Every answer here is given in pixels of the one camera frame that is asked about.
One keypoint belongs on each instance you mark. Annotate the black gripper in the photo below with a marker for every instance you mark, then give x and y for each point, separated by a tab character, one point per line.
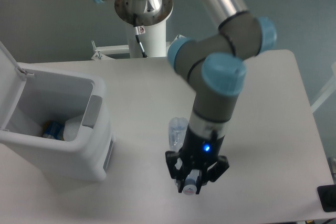
201	154

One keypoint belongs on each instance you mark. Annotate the crushed clear plastic bottle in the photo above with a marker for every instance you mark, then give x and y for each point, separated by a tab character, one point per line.
177	130

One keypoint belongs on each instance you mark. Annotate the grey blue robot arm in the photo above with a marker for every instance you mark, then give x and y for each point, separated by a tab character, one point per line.
214	68

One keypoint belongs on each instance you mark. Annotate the white open trash can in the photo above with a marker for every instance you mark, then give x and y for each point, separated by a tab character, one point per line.
33	95

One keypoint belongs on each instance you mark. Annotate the black device at table edge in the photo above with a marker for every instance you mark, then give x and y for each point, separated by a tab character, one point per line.
327	197

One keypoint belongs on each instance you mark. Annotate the blue yellow snack packet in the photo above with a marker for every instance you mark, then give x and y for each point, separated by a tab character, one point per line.
54	130

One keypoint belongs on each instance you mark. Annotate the white furniture leg right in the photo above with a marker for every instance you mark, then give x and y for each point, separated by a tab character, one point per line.
324	93

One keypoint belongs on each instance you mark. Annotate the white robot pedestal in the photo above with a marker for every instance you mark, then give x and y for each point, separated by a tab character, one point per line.
145	28

